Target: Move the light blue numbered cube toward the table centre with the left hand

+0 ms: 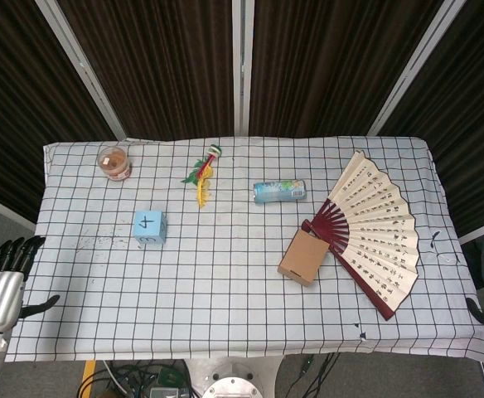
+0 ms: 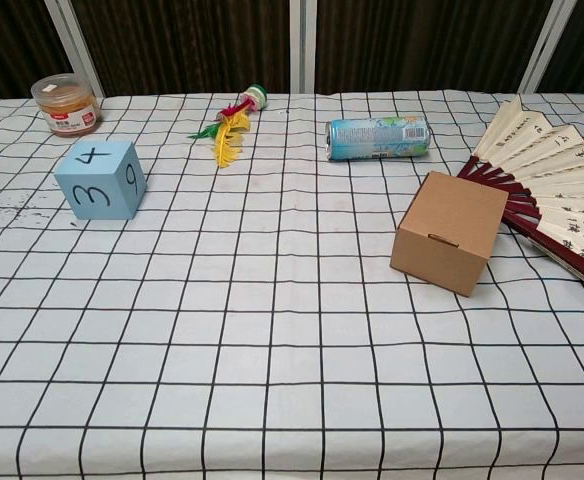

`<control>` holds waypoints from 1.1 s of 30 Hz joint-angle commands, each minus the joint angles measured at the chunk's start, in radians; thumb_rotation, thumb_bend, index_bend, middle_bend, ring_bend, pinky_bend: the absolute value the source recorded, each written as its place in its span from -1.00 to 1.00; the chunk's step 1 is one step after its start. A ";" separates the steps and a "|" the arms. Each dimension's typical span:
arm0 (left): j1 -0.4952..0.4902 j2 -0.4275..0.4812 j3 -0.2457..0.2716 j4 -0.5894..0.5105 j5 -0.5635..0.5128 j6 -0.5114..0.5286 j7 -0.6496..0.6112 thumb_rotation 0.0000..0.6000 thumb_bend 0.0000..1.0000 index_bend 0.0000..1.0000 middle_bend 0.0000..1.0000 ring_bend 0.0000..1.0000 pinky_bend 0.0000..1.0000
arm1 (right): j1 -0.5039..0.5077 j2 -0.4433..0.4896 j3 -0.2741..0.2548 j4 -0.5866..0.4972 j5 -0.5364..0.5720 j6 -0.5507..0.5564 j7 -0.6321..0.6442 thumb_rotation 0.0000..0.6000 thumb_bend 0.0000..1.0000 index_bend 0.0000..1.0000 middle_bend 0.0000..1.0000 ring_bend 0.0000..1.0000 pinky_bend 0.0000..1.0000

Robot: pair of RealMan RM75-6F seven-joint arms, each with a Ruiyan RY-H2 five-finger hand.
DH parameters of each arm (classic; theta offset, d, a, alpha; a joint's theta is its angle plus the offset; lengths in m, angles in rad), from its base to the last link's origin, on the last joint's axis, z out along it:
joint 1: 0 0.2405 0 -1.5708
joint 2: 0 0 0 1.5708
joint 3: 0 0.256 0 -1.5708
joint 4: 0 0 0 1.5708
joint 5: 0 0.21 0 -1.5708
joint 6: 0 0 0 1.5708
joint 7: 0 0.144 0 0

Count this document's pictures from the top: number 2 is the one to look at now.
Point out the light blue numbered cube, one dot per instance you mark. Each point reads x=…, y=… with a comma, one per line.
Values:
x=97, y=197

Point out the white black grid tablecloth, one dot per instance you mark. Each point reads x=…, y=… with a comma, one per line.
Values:
x=272, y=325

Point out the colourful feather shuttlecock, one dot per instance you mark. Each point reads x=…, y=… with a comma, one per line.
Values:
x=232, y=129

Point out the light blue drink can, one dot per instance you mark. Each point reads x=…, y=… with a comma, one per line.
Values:
x=377, y=137

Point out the brown cardboard box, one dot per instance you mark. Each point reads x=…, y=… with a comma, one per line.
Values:
x=442, y=250

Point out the clear plastic jar orange contents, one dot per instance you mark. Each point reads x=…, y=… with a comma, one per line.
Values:
x=69, y=117

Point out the paper folding fan red ribs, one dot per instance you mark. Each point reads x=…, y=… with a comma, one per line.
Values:
x=562, y=200

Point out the white partition frame post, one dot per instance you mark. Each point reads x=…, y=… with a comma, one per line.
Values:
x=79, y=50
x=549, y=47
x=302, y=45

